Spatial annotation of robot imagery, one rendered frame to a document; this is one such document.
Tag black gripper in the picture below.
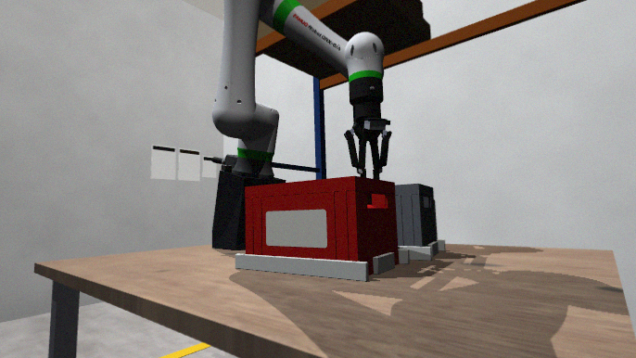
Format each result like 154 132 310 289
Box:
344 99 392 180

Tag dark red crate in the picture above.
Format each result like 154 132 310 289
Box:
246 176 399 275

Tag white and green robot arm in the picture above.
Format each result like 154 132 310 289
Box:
212 0 385 179

